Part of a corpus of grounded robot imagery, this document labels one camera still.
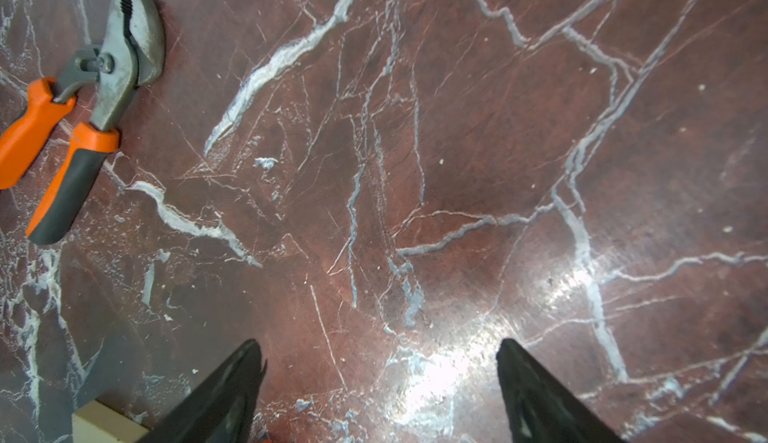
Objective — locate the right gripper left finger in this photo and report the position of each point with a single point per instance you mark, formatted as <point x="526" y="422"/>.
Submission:
<point x="222" y="407"/>

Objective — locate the natural wood block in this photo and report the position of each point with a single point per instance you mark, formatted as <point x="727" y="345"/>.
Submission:
<point x="97" y="423"/>

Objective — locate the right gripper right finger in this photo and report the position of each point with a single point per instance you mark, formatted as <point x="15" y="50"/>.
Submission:
<point x="538" y="407"/>

